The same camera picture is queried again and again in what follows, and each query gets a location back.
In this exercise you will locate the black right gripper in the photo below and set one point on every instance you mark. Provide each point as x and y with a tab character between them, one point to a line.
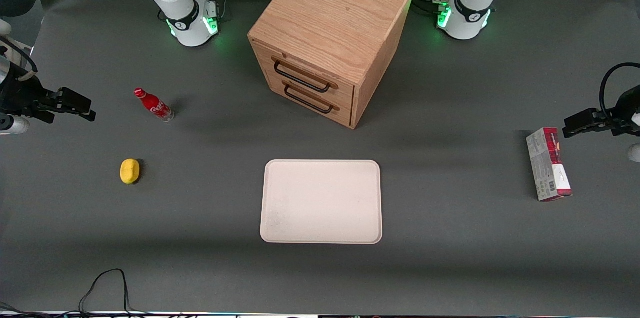
19	93

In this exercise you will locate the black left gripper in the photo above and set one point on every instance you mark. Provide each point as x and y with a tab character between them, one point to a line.
627	108

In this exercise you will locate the red coke bottle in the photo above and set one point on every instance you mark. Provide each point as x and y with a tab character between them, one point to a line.
154	104

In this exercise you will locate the cream rectangular tray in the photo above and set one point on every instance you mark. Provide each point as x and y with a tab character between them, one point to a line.
321	202

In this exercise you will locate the grey and red carton box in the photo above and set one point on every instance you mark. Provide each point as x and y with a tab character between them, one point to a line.
547	165

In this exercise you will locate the yellow lemon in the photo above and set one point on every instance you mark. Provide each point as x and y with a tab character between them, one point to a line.
130	171

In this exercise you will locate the upper wooden drawer front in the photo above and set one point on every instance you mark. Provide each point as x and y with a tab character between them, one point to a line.
300	65

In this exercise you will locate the wooden drawer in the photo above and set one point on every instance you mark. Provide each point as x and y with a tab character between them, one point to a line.
345	112
300	65

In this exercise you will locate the lower wooden drawer front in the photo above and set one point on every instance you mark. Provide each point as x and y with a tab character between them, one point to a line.
345	112

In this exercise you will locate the wooden drawer cabinet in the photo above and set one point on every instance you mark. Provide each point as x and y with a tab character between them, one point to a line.
332	12

